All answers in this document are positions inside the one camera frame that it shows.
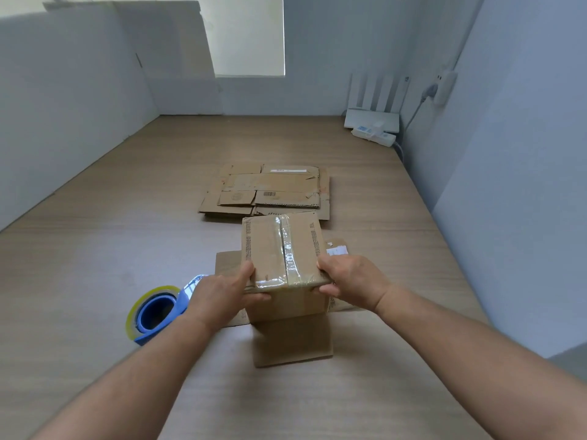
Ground person's left hand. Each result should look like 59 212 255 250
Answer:
183 260 272 335

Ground person's right hand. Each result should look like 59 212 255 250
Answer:
311 254 394 315

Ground blue tape dispenser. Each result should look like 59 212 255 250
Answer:
134 274 210 347

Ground plain cardboard box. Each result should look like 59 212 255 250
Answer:
214 211 366 368

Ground clear yellowish tape roll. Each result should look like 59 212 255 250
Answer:
125 285 181 342

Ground large torn cardboard box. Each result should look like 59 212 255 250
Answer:
198 162 331 221

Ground person's right forearm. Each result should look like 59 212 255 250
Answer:
375 284 587 440

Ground person's left forearm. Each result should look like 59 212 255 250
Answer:
29 313 214 440

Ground white power strip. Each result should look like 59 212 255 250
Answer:
352 121 397 148

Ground white router with antennas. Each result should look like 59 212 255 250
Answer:
344 73 412 133

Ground white foam partition board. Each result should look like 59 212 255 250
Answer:
0 4 160 232

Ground bright window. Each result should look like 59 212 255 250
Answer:
199 0 286 78

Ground grey power cable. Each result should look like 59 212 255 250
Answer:
394 84 439 161

